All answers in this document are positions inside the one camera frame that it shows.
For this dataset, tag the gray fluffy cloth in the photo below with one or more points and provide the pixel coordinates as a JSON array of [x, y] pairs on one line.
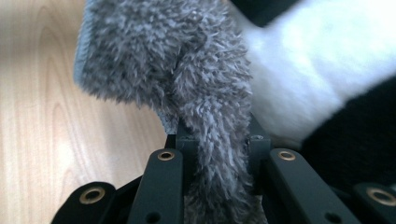
[[174, 68]]

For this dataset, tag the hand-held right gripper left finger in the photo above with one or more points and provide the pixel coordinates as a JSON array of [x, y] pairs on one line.
[[186, 149]]

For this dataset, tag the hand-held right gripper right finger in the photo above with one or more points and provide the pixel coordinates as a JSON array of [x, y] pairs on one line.
[[259, 144]]

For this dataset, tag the panda plush toy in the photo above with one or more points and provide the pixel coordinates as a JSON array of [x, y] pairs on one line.
[[327, 77]]

